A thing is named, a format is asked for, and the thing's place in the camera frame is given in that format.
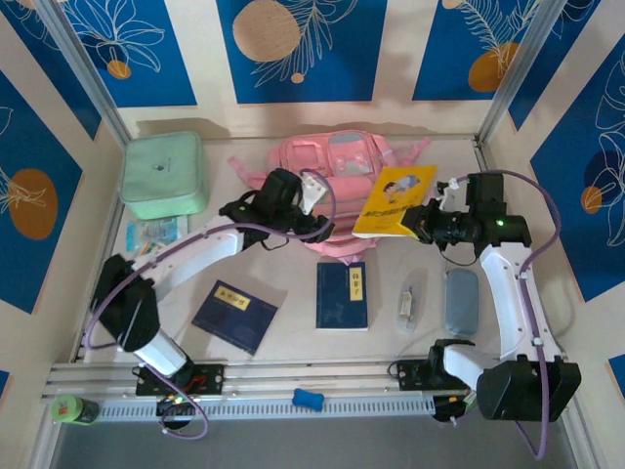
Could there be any yellow cartoon cover book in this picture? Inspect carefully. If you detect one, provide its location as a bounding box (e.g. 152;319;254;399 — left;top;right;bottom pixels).
351;164;439;241

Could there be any dark blue book narrow label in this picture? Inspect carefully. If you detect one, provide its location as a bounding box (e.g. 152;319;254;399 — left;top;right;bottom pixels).
315;260;369;332

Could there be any pink school backpack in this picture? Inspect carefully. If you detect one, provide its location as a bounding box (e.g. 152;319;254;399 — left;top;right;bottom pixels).
229;130;434;258

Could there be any grey-blue zip pencil case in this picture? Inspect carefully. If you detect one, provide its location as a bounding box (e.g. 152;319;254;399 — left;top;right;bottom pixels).
443;267;480;337

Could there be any dark blue book wide label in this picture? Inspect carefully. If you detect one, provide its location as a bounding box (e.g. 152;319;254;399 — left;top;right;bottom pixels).
191;278;279;357

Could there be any mint green fabric bag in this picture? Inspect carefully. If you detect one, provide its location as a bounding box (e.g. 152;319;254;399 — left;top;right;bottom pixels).
119;130;210;221

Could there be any clear plastic eraser packet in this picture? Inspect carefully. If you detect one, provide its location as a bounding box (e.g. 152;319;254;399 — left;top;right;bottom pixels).
396;282;421;336

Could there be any light blue tissue packet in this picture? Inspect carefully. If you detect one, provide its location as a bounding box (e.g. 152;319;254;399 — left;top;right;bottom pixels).
125;214;189;253

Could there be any orange green card packet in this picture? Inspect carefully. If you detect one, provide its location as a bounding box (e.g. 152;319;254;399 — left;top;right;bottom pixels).
131;238;167;261

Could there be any blue bone-shaped object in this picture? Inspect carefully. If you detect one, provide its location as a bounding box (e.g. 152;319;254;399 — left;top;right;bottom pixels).
291;388;324;412

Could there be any green tape roll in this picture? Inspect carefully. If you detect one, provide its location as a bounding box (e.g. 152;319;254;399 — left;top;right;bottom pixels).
51;394;101;426

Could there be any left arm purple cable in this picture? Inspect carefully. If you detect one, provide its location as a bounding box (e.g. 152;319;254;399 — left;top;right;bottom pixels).
85;168;338;441

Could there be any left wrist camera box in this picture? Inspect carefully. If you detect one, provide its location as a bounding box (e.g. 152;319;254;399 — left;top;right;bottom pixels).
263;168;327;216

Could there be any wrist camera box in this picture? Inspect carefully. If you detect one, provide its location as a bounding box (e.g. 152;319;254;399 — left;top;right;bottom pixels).
263;168;327;216
437;171;507;212

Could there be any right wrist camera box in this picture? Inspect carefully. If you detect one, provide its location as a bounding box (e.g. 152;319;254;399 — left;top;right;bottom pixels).
437;171;507;212

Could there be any aluminium mounting rail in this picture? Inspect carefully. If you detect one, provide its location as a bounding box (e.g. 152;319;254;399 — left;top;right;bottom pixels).
41;354;580;402

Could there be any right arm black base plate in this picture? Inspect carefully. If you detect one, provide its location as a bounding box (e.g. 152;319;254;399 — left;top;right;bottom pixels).
396;359;470;392

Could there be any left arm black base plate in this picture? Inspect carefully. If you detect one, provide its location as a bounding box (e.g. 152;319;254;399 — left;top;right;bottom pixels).
135;363;226;397

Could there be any aluminium frame post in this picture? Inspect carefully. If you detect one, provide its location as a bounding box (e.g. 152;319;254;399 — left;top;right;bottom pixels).
33;0;136;146
473;0;567;148

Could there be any white slotted cable duct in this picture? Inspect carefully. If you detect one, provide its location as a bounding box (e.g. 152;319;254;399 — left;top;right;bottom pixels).
95;396;436;422

